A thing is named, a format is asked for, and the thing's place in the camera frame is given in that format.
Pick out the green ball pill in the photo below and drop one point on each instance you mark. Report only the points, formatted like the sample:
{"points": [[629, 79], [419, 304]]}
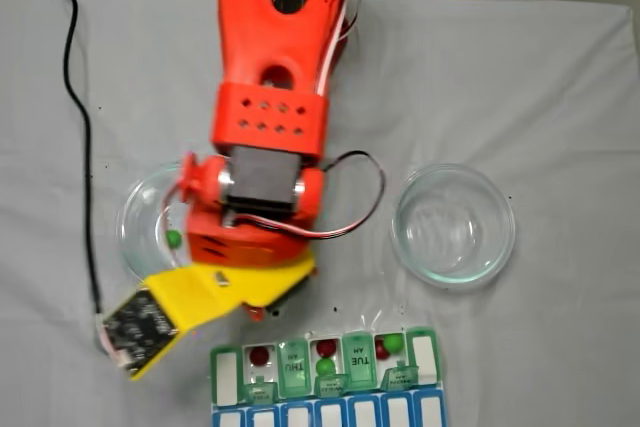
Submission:
{"points": [[325, 366], [172, 238], [393, 343]]}

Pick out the weekly pill organizer box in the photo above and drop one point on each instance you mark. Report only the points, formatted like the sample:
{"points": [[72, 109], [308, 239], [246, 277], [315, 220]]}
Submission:
{"points": [[295, 372]]}

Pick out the camera board on yellow mount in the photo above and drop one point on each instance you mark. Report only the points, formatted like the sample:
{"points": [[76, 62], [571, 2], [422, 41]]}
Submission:
{"points": [[140, 327]]}

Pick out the red ball pill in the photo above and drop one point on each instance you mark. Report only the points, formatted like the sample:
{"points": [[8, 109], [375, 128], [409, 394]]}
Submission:
{"points": [[380, 349], [325, 347], [259, 355]]}

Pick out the large clear glass bowl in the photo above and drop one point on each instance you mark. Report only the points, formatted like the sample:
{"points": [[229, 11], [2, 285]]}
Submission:
{"points": [[135, 207]]}

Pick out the small clear glass bowl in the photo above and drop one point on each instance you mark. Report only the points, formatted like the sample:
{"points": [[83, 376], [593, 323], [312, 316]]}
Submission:
{"points": [[450, 267]]}

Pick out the white tablecloth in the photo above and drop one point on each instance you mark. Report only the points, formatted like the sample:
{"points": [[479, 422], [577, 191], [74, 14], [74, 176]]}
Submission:
{"points": [[550, 97]]}

